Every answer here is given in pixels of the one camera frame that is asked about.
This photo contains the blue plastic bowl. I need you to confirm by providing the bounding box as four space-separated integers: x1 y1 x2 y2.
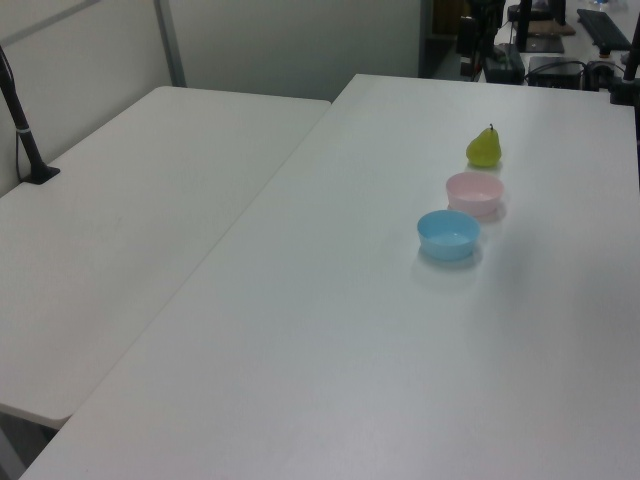
416 209 482 262

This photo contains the grey partition post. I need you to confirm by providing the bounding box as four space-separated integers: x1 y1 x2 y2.
153 0 188 89

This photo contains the black keyboard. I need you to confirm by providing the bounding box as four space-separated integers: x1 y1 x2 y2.
576 8 633 51

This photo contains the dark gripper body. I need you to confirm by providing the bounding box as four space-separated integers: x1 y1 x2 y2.
468 0 504 37

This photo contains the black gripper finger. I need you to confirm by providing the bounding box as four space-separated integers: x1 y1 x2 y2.
477 32 497 79
456 16 477 77

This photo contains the green pear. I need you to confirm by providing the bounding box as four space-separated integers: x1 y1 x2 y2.
466 123 503 169

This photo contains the black box device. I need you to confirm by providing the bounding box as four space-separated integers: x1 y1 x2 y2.
527 55 585 90

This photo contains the black camera pole with base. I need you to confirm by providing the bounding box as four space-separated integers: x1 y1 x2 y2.
0 43 62 185

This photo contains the pink plastic bowl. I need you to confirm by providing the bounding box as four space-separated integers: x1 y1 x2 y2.
445 171 505 218

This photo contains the black clamp stand pole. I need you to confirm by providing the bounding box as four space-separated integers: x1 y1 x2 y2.
607 0 640 107

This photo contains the dark grey device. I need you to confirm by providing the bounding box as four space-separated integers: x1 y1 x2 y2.
483 42 525 83

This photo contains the brown pad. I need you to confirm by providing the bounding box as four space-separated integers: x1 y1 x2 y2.
528 18 577 37

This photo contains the black monitor stand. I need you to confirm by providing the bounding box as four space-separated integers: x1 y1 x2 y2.
517 0 567 55

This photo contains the black device with orange cap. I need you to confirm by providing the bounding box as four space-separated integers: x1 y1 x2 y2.
583 48 617 93

